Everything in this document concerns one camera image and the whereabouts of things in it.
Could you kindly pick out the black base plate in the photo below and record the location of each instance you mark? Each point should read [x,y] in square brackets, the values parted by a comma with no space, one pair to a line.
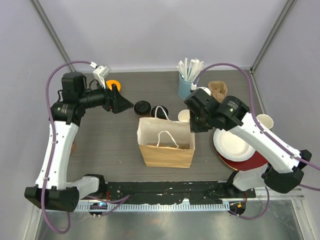
[172,192]

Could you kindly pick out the red round tray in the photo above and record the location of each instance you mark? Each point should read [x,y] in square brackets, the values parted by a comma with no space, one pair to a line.
[255,161]

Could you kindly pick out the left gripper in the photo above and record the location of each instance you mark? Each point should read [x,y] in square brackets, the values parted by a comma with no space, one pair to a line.
[120,103]

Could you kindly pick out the pink mug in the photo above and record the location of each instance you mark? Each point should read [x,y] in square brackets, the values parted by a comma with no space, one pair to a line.
[73,147]

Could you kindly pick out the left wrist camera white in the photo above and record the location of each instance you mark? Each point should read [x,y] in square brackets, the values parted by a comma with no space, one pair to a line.
[100,73]

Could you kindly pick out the blue straw holder cup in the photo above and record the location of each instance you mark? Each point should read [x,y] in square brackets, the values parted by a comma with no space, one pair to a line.
[185,87]

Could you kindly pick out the white paper plate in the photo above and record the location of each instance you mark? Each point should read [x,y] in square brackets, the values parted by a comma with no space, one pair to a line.
[232,147]

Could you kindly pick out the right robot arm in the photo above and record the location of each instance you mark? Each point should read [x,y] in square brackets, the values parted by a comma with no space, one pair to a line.
[283,170]

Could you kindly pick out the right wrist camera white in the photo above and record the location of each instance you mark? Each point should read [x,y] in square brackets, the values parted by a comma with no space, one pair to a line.
[194,87]

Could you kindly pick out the stack of paper cups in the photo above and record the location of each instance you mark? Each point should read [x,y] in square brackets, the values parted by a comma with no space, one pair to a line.
[184,116]

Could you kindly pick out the brown paper bag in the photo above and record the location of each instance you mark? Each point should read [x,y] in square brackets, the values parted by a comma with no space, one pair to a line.
[165,143]

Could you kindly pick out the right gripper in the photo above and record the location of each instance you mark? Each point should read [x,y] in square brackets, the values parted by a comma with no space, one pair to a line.
[195,128]

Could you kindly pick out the orange bowl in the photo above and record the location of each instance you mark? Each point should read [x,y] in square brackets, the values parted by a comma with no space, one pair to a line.
[112,82]

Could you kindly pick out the aluminium front rail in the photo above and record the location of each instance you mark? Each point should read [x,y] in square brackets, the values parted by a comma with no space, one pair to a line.
[95,205]

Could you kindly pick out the black coffee cup lid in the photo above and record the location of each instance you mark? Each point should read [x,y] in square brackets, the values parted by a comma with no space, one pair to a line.
[142,108]

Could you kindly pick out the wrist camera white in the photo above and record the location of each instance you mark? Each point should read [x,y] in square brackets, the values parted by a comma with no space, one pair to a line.
[194,87]
[100,73]

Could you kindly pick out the cardboard cup carrier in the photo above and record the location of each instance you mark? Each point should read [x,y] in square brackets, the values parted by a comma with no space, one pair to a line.
[218,90]

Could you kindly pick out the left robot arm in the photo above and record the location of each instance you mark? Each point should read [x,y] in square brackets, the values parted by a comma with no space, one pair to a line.
[51,190]

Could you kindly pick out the yellow-green mug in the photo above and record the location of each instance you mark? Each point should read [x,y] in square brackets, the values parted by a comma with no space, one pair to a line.
[266,120]

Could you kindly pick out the white wrapped straws bundle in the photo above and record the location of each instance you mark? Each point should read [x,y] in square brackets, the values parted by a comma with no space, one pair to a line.
[189,68]

